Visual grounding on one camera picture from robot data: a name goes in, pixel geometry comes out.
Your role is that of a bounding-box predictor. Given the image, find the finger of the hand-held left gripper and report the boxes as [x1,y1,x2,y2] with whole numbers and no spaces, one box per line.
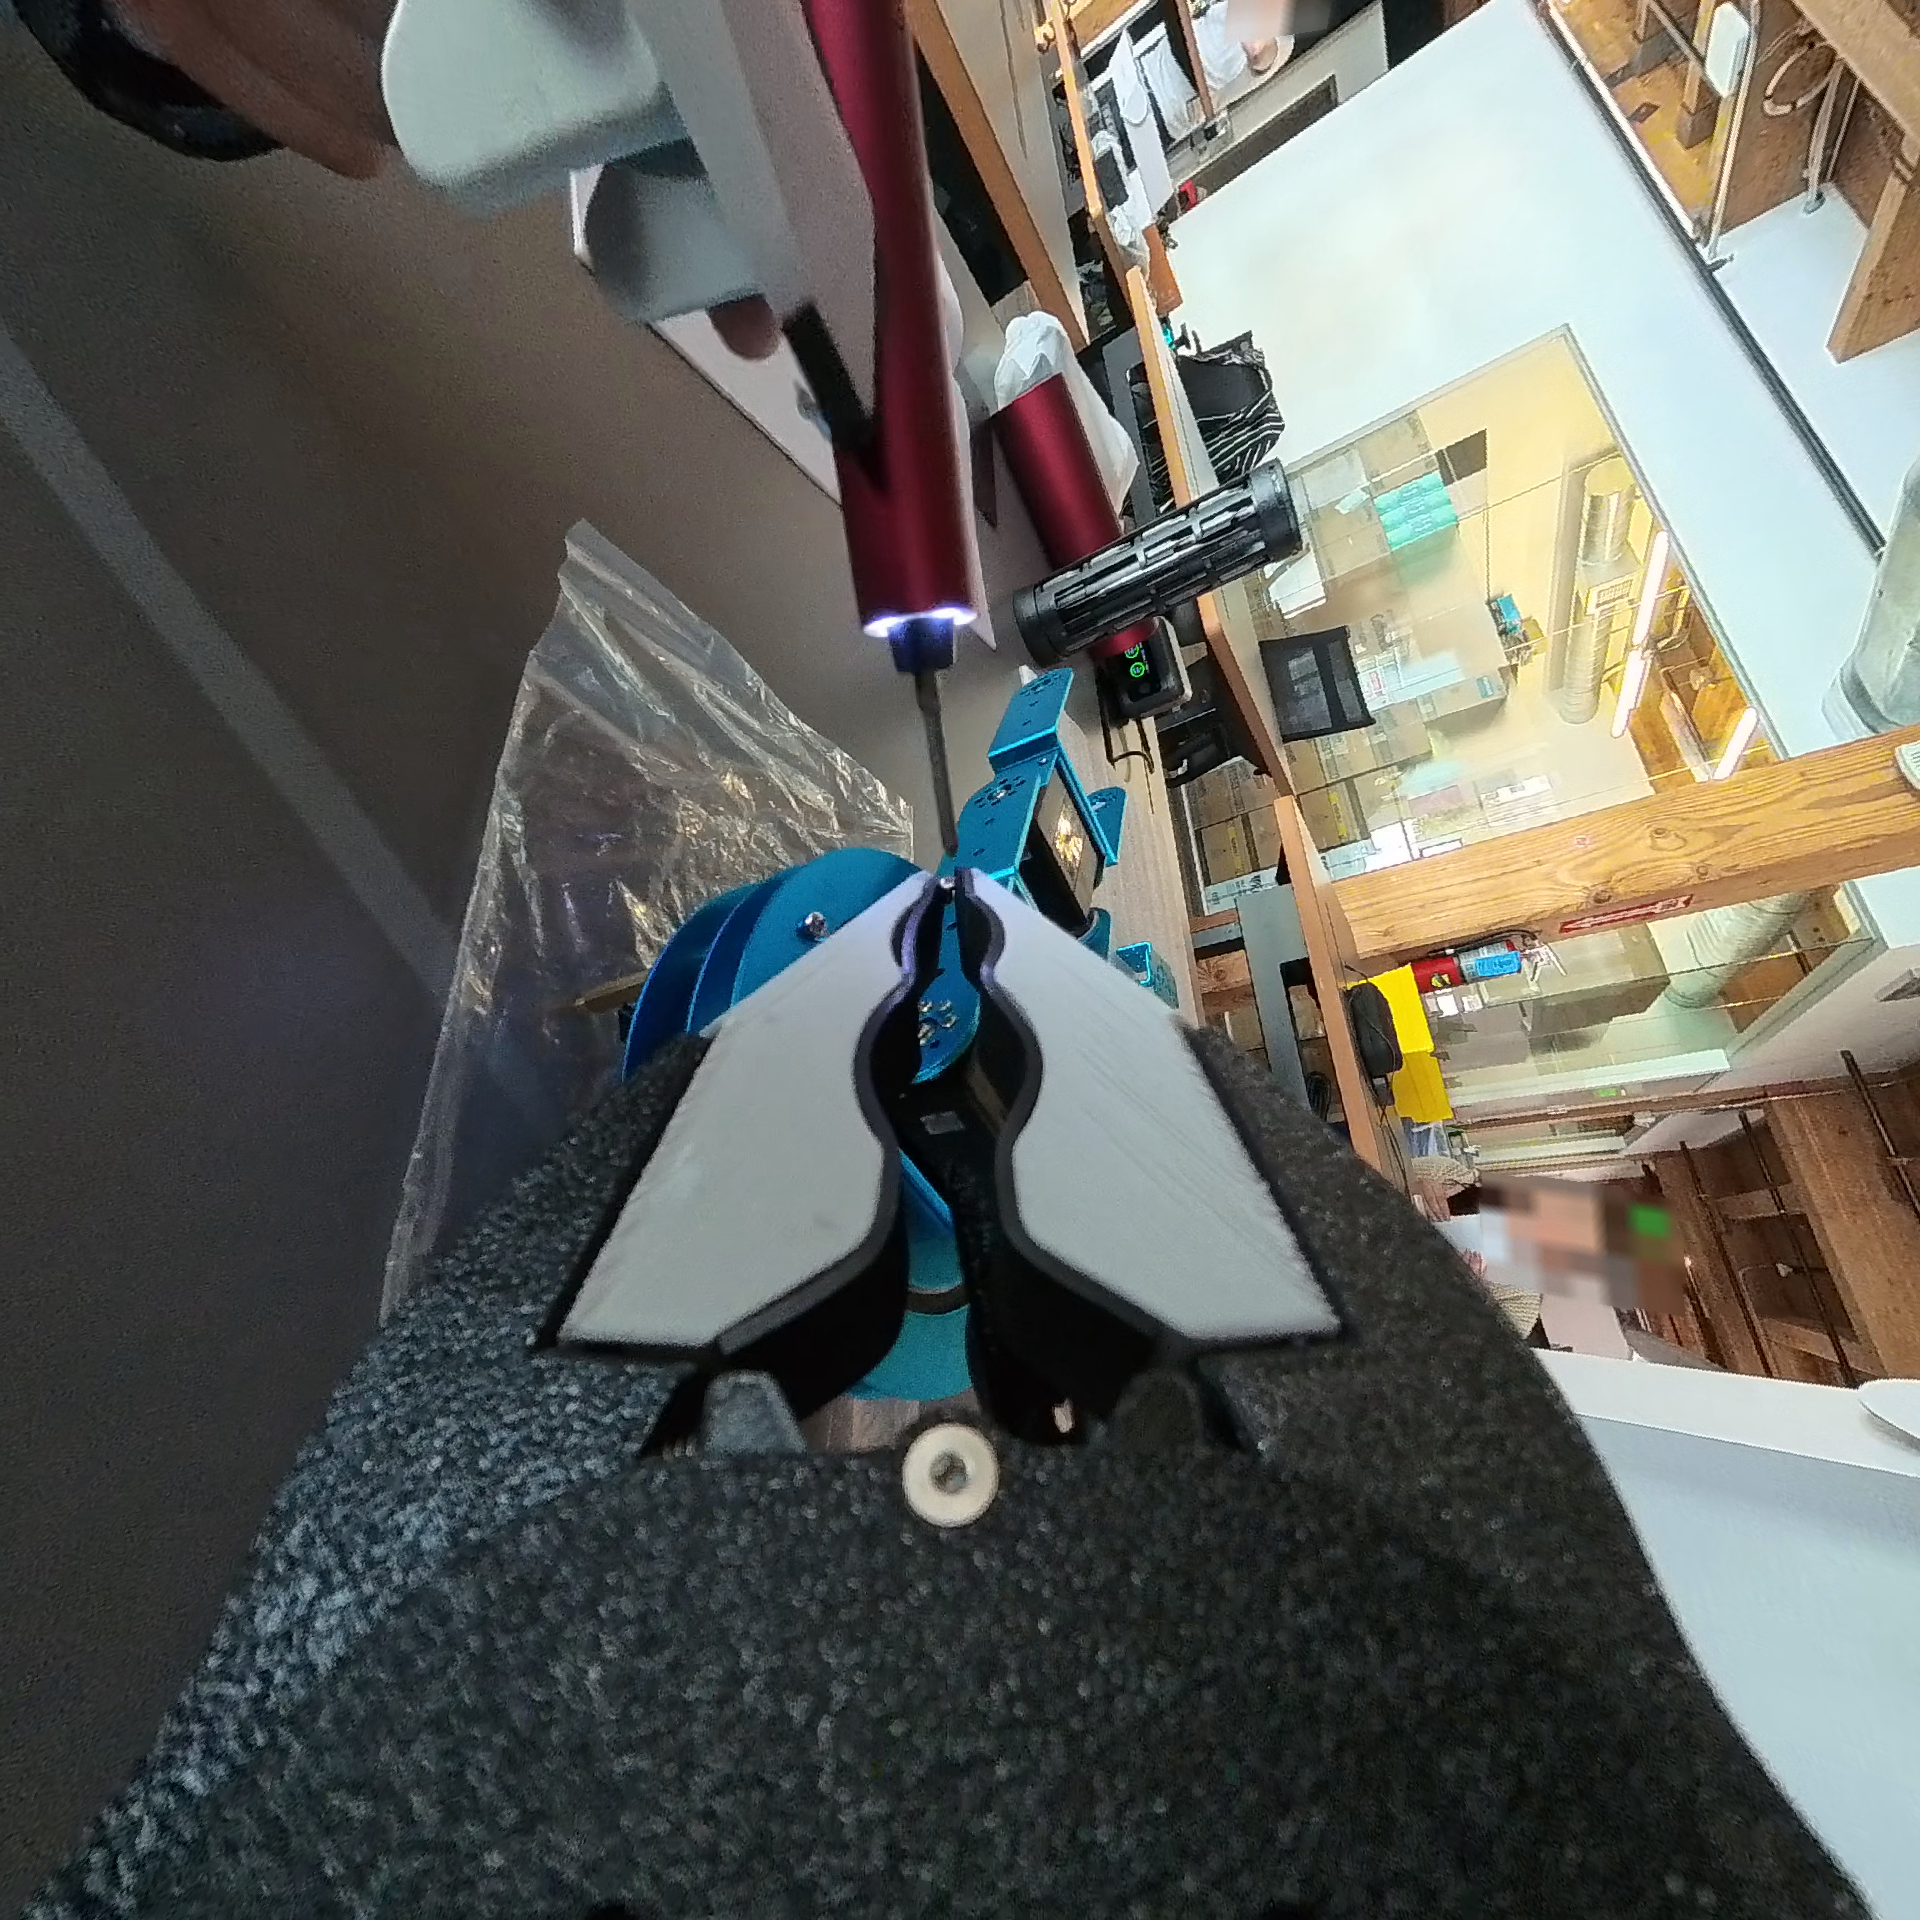
[651,0,881,460]

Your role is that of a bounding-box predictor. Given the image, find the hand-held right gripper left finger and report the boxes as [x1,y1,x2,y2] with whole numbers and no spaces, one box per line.
[531,873,956,1457]

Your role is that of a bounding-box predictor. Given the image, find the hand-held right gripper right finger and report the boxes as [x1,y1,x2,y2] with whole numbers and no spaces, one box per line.
[948,873,1348,1448]

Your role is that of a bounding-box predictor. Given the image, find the red electric screwdriver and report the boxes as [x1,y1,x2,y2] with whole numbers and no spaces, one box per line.
[803,0,988,904]

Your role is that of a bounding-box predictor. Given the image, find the blue toy robot arm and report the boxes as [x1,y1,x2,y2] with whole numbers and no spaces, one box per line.
[616,670,1144,1406]

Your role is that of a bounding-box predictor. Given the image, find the grey desk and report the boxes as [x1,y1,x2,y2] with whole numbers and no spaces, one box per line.
[0,29,1203,1920]

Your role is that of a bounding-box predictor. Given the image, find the person's left hand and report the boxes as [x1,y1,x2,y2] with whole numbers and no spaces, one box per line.
[122,0,397,180]

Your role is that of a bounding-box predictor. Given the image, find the white instruction manual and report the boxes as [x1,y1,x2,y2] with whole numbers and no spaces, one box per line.
[570,159,999,653]

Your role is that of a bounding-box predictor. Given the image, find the white plastic bag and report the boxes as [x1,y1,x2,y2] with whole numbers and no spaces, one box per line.
[988,304,1144,490]

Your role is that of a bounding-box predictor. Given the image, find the large clear plastic bag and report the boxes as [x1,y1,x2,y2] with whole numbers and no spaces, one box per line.
[383,516,927,1320]

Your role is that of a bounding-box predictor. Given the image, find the red cylindrical case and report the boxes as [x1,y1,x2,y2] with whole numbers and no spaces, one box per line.
[999,380,1157,659]

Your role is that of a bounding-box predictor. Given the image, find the black charger with green display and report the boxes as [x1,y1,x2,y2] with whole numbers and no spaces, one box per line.
[1092,619,1203,726]

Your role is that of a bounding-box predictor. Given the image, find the wooden ceiling beam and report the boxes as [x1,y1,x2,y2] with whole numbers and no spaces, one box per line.
[1329,733,1920,964]

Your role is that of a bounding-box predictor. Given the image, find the black ribbed cylinder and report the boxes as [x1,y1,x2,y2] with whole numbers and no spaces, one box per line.
[1009,460,1303,659]

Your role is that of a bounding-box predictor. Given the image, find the silver ventilation duct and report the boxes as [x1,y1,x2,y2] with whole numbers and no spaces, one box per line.
[1566,450,1655,726]

